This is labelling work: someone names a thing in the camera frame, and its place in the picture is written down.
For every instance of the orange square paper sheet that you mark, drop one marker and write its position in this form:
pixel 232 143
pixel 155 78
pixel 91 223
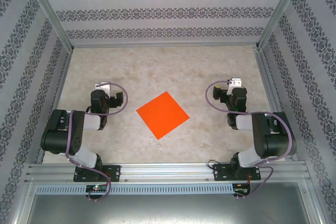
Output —
pixel 162 115

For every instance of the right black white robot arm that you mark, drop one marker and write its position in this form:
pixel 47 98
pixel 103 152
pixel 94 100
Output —
pixel 262 134

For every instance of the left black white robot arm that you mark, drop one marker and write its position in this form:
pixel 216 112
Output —
pixel 78 140

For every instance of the grey sheet metal tray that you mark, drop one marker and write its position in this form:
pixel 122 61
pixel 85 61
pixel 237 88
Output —
pixel 168 208

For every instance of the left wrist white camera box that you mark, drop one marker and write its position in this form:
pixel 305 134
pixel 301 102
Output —
pixel 103 86

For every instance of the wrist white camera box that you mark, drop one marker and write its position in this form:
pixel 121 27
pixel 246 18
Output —
pixel 235 82
pixel 103 86

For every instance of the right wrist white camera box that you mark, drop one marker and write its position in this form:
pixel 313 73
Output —
pixel 235 82

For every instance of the aluminium side rail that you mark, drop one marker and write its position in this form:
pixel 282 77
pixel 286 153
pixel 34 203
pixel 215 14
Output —
pixel 56 98
pixel 270 90

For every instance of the aluminium frame cross bar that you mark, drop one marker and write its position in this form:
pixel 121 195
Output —
pixel 162 44

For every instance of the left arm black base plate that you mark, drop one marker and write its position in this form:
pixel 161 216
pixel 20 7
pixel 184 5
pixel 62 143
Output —
pixel 115 172

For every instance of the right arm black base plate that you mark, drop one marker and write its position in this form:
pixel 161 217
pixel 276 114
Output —
pixel 220 172

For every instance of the aluminium mounting rail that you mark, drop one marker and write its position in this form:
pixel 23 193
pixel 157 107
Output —
pixel 165 171

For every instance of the aluminium frame post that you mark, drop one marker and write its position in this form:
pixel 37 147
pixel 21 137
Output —
pixel 281 9
pixel 50 11

